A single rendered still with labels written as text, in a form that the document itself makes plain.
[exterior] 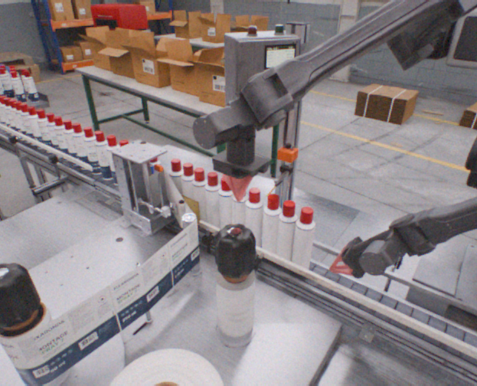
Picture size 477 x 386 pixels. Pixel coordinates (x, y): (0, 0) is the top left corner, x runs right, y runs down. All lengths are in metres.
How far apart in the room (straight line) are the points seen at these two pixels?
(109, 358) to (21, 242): 0.65
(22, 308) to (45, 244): 0.65
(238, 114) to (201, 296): 0.53
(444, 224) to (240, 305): 0.43
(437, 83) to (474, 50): 5.16
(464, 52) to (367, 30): 0.61
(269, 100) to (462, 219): 0.42
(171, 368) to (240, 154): 0.40
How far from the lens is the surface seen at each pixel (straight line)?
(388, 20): 0.66
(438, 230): 0.79
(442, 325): 1.02
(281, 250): 1.00
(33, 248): 1.34
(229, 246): 0.65
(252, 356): 0.85
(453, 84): 6.32
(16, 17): 8.37
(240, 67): 0.87
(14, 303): 0.70
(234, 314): 0.77
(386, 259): 0.78
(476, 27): 1.21
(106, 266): 1.10
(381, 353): 0.97
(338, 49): 0.62
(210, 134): 0.59
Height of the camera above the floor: 1.59
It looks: 32 degrees down
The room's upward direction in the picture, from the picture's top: straight up
